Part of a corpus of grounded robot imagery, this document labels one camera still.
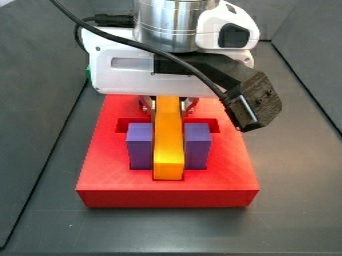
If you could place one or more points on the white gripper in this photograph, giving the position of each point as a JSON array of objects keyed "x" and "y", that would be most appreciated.
[{"x": 178, "y": 26}]

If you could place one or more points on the long yellow block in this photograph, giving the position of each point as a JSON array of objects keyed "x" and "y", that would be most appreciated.
[{"x": 169, "y": 151}]

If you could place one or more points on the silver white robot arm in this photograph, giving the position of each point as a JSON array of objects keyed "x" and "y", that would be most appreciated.
[{"x": 209, "y": 33}]

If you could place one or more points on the red board with slots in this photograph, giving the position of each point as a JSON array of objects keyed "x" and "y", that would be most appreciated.
[{"x": 110, "y": 185}]

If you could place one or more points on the dark blue block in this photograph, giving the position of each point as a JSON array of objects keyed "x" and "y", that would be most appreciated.
[
  {"x": 197, "y": 145},
  {"x": 140, "y": 144}
]

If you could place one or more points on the green stepped arch block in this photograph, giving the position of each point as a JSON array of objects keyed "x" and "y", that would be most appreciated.
[{"x": 89, "y": 73}]

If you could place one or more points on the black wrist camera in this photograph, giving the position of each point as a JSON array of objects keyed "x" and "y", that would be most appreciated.
[{"x": 242, "y": 88}]

